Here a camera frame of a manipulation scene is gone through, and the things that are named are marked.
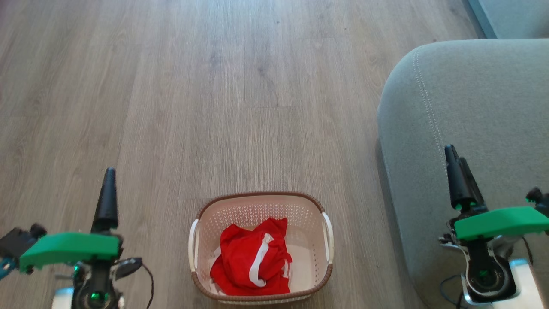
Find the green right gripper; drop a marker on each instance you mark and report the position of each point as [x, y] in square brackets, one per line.
[502, 223]

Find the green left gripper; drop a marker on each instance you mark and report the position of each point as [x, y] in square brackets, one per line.
[68, 249]

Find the red garment with white trim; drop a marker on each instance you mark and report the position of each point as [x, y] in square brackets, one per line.
[240, 257]

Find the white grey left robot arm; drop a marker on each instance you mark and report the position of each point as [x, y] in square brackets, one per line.
[62, 300]

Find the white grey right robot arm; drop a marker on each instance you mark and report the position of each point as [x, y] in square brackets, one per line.
[529, 287]

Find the grey fabric sofa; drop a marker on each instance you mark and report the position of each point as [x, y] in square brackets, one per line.
[472, 107]

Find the white brown-rimmed laundry basket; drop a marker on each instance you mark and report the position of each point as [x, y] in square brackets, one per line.
[257, 206]

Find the grey upholstered furniture piece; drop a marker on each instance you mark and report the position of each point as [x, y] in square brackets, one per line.
[514, 17]

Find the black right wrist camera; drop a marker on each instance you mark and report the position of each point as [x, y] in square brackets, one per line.
[538, 198]

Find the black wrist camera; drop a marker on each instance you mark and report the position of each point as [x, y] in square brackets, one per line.
[17, 242]
[538, 198]

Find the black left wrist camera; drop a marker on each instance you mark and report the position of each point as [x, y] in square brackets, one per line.
[17, 242]

